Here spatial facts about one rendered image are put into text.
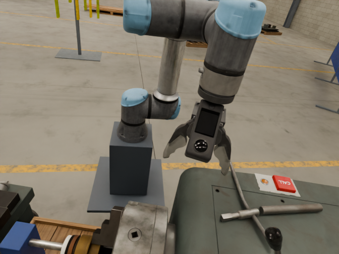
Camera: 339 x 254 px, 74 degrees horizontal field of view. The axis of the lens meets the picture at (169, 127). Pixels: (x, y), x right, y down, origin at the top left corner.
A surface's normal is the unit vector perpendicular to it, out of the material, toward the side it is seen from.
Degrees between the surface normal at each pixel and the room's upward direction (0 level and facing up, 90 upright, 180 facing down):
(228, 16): 88
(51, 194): 0
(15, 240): 0
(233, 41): 91
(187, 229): 35
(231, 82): 91
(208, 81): 90
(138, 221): 7
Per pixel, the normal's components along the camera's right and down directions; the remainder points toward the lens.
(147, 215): 0.16, -0.95
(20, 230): 0.15, -0.81
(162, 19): 0.14, 0.58
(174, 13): 0.18, 0.27
